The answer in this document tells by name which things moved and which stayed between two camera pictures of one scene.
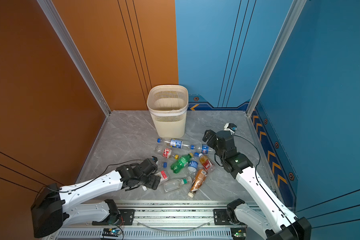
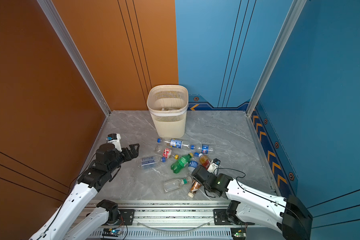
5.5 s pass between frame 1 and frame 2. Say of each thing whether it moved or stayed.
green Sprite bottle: stayed
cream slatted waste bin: stayed
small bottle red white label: stayed
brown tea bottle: stayed
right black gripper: moved
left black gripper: moved
